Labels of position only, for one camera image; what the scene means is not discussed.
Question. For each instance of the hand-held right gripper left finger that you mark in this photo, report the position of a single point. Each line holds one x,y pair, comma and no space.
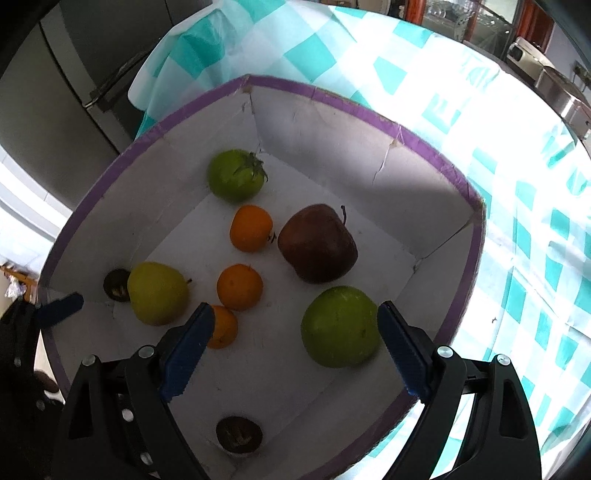
187,353

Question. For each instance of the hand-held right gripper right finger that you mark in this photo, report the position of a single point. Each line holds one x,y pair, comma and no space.
404,353

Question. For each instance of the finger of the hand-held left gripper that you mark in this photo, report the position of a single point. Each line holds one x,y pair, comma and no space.
60,308

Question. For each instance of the orange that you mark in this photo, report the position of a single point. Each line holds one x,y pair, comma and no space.
239,286
251,228
224,330

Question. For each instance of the yellow-green apple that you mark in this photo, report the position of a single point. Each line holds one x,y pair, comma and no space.
157,295

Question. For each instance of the large green apple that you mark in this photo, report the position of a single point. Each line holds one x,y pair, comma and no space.
339,325

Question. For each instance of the red apple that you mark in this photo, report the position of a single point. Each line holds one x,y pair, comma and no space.
318,244

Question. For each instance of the green tomato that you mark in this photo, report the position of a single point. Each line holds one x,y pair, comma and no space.
233,177

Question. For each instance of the white box with purple rim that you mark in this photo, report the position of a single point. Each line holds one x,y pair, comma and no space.
323,152

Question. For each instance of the wooden chair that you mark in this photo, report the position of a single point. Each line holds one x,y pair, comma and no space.
16,281

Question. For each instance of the dark round fruit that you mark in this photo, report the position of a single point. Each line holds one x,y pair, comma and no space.
239,434
116,285

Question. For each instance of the teal checkered tablecloth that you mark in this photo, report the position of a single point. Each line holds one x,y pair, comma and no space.
508,230

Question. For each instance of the grey refrigerator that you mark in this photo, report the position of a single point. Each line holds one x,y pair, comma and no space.
55,115

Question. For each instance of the white kitchen appliance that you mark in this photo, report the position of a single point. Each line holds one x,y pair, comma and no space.
526,55

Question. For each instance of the glass display cabinet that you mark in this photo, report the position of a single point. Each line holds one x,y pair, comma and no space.
461,21

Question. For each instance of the wooden pillar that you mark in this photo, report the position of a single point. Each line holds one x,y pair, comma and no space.
414,9

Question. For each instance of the wall socket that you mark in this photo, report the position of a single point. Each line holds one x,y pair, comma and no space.
582,71

